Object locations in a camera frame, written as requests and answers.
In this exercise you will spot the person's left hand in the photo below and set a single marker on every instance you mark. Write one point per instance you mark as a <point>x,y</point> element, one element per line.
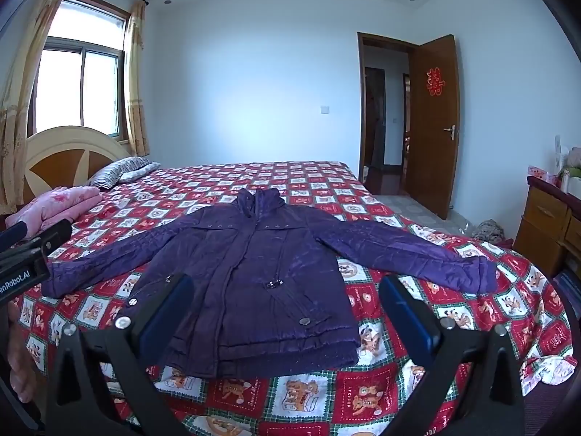
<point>20,354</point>

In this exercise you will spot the striped pillow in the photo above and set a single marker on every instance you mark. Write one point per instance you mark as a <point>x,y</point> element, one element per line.
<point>120,170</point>

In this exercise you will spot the short yellow curtain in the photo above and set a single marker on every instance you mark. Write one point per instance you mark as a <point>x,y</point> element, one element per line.
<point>136,77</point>

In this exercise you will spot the grey cloth heap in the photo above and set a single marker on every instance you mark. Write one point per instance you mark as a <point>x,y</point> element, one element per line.
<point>488,230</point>

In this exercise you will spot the plush toy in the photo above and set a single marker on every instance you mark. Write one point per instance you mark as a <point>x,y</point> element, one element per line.
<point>573,163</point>

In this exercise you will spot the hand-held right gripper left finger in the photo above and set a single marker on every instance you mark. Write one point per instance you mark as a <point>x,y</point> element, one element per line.
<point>168,311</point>

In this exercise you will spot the wooden dresser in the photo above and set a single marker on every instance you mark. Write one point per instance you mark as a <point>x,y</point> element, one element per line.
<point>544,222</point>

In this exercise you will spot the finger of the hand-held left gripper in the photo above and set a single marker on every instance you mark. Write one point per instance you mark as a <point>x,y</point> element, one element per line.
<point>13,235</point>
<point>52,236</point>

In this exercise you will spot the brown wooden door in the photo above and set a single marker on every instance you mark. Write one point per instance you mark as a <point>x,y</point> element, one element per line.
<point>433,159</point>

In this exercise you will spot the purple padded jacket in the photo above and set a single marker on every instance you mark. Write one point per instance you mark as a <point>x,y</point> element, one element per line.
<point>254,259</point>

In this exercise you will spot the pink folded quilt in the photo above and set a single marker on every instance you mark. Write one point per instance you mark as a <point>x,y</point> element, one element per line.
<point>59,204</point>

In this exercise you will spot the pink box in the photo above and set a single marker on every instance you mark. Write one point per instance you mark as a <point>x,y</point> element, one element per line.
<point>538,172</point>

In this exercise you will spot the wooden bed headboard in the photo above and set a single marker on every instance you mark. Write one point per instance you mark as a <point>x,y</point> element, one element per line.
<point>68,159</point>

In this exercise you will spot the window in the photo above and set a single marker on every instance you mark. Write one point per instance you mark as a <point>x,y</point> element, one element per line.
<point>90,81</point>

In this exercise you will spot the red paper door decoration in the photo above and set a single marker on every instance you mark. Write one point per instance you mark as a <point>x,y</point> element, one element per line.
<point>434,81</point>

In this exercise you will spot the brown door frame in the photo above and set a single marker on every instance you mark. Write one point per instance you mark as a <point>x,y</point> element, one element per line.
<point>360,100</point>

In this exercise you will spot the red cartoon printed bedspread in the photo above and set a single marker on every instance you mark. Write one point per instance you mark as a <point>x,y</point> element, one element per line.
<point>408,209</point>

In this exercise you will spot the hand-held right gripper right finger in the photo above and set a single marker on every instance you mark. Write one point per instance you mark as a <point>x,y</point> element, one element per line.
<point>406,313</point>

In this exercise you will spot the long yellow curtain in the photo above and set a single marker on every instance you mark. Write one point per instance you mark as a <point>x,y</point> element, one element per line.
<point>22,100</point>

